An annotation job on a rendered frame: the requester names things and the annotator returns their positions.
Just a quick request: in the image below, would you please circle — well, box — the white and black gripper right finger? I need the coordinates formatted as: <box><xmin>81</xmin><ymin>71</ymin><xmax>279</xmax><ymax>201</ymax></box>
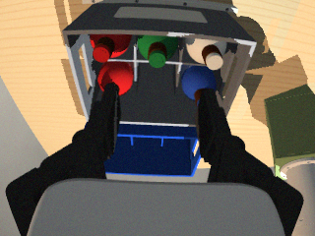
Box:
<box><xmin>195</xmin><ymin>88</ymin><xmax>304</xmax><ymax>236</ymax></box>

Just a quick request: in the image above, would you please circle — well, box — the blue plastic crate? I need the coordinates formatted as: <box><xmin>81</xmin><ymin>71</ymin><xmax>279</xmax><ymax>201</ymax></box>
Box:
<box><xmin>103</xmin><ymin>124</ymin><xmax>201</xmax><ymax>177</ymax></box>

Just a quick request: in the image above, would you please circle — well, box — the grey plastic crate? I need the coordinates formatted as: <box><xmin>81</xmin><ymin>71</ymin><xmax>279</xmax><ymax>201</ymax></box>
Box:
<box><xmin>62</xmin><ymin>3</ymin><xmax>257</xmax><ymax>127</ymax></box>

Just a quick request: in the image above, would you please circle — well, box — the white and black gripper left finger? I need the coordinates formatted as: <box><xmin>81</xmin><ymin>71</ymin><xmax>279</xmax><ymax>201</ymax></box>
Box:
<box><xmin>5</xmin><ymin>84</ymin><xmax>121</xmax><ymax>236</ymax></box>

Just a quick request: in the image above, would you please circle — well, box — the red bottle with pink label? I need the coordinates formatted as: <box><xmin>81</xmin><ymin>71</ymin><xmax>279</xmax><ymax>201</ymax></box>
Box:
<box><xmin>90</xmin><ymin>34</ymin><xmax>133</xmax><ymax>62</ymax></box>
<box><xmin>97</xmin><ymin>61</ymin><xmax>134</xmax><ymax>96</ymax></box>

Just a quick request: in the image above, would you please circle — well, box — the blue bottle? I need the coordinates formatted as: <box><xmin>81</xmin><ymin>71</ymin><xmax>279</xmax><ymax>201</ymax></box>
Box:
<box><xmin>180</xmin><ymin>64</ymin><xmax>217</xmax><ymax>106</ymax></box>

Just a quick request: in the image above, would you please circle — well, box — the green bottle with pale green label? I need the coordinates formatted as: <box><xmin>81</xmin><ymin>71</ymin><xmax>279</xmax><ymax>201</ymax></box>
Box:
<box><xmin>137</xmin><ymin>35</ymin><xmax>178</xmax><ymax>68</ymax></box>

